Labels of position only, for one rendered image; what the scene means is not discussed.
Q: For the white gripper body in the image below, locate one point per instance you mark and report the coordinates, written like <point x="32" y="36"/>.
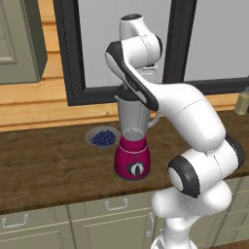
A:
<point x="151" y="78"/>

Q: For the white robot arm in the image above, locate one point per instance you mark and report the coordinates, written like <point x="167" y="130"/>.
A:
<point x="194" y="110"/>

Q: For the black blender lid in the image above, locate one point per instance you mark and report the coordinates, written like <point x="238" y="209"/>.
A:
<point x="125" y="94"/>

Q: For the magenta blender with clear jar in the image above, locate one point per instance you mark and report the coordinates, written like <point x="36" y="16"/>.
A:
<point x="132" y="155"/>

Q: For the blueberries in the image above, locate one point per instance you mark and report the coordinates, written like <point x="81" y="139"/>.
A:
<point x="103" y="137"/>

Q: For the grey bowl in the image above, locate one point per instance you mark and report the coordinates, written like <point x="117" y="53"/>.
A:
<point x="90" y="133"/>

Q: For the yellowish glass bottle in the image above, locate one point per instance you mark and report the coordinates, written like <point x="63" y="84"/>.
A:
<point x="241" y="102"/>

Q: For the olive green drawer front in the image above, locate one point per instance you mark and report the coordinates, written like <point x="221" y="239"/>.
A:
<point x="90" y="207"/>
<point x="42" y="217"/>

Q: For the olive green cupboard door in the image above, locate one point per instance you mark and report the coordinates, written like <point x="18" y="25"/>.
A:
<point x="32" y="238"/>
<point x="110" y="231"/>

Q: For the olive green cupboard run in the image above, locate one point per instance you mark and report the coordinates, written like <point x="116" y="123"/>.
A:
<point x="235" y="214"/>

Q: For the black window frame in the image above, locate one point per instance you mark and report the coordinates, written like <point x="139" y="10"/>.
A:
<point x="75" y="64"/>

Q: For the olive green wall cupboard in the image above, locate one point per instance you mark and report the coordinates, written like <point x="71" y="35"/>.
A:
<point x="16" y="39"/>

